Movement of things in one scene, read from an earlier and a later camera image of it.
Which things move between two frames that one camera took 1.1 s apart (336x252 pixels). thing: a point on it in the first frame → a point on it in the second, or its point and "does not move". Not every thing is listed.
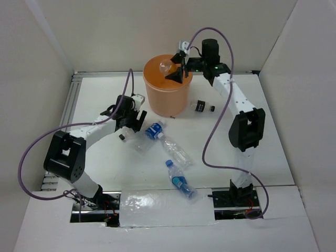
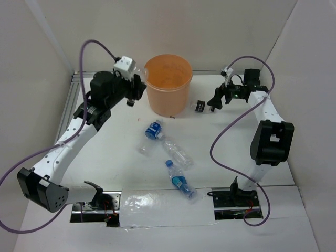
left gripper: x=139 y=122 → x=136 y=92
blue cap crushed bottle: x=180 y=180 does not move
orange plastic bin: x=166 y=97 does not move
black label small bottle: x=200 y=105 does not move
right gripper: x=177 y=76 → x=216 y=101
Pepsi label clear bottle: x=127 y=133 → x=138 y=70
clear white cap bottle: x=180 y=156 does not move
